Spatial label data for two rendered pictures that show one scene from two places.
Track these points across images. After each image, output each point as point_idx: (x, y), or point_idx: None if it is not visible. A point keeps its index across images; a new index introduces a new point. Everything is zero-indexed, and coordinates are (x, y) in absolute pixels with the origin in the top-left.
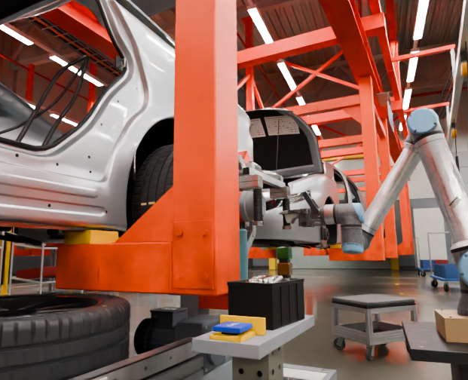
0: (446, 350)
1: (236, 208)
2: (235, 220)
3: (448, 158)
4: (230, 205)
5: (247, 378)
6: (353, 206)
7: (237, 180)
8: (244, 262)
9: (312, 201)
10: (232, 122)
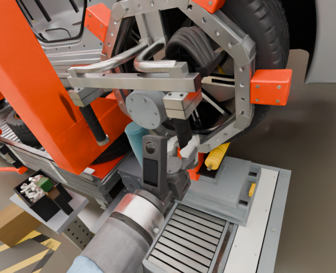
0: None
1: (42, 130)
2: (47, 137)
3: None
4: (36, 127)
5: None
6: (73, 261)
7: (28, 110)
8: (137, 157)
9: (142, 164)
10: None
